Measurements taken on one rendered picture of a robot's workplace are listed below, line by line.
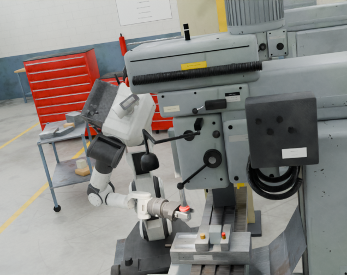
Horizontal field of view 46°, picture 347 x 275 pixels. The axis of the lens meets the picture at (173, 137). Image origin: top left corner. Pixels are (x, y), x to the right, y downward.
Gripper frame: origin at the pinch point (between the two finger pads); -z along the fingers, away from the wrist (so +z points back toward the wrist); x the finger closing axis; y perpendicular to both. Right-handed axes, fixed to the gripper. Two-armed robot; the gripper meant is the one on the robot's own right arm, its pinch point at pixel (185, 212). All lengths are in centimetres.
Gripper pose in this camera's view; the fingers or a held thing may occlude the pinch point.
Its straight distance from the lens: 187.0
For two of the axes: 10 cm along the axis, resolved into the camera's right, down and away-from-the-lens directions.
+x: 5.2, -3.6, 7.7
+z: -8.4, -0.6, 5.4
